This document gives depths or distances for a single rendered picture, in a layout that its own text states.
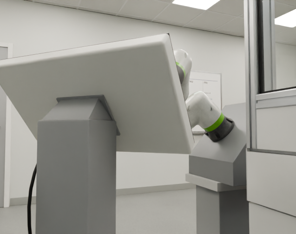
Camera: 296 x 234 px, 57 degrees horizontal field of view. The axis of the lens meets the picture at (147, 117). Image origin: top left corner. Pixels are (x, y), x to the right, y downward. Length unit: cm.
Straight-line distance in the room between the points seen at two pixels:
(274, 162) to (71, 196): 49
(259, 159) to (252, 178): 6
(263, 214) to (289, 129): 23
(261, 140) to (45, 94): 59
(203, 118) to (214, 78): 378
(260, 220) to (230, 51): 481
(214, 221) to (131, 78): 96
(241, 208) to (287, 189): 73
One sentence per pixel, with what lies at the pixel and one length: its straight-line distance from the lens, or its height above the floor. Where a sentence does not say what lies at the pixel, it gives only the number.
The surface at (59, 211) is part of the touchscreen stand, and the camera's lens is 69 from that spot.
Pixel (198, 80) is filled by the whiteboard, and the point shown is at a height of 188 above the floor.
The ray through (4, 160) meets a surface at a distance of 404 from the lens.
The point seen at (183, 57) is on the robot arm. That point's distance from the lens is 102.
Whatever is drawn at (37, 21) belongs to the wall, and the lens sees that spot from 433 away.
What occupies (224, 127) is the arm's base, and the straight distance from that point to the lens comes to 138.
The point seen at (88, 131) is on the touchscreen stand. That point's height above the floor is 99.
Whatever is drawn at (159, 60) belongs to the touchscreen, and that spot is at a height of 114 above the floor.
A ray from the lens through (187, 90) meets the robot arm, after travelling 109.
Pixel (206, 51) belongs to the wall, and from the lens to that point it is 514.
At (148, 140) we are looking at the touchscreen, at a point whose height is 97.
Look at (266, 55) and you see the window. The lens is 80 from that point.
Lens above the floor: 99
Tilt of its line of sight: 3 degrees up
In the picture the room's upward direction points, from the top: straight up
